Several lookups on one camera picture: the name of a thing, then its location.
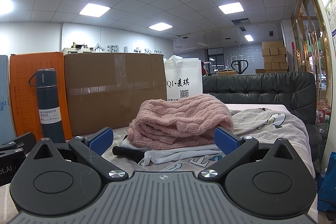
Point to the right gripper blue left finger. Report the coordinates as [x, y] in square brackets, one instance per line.
[100, 141]

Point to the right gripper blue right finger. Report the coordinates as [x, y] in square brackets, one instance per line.
[226, 141]

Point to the light blue printed box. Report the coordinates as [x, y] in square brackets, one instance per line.
[7, 129]

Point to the orange cardboard box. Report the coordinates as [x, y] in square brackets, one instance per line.
[24, 97]

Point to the white cartoon print garment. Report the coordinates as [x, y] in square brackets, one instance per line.
[267, 125]

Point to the pink knitted sweater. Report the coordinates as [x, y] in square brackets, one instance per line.
[187, 122]

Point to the dark blue vacuum bottle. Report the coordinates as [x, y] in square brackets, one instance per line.
[45, 81]

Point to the brown cardboard box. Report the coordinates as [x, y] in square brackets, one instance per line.
[107, 89]

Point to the white folded shirt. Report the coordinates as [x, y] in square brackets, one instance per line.
[163, 156]

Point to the white shopping bag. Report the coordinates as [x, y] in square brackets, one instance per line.
[183, 77]

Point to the black leather sofa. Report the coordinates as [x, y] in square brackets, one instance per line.
[295, 90]

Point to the stacked cardboard boxes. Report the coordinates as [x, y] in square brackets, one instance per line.
[274, 57]

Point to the black pallet jack handle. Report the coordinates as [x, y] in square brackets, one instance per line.
[240, 66]

